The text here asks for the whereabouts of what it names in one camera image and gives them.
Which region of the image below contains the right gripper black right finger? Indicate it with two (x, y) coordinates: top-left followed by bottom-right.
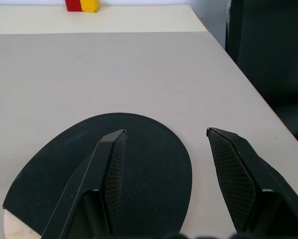
(206, 127), (298, 237)

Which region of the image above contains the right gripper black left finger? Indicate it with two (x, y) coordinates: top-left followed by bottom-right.
(40, 129), (127, 239)

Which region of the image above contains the black office chair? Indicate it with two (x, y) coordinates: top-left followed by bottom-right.
(224, 0), (298, 156)

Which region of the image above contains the yellow toy block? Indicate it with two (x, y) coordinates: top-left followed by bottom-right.
(80, 0), (101, 13)

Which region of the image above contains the red toy block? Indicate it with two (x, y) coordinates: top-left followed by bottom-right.
(65, 0), (84, 12)

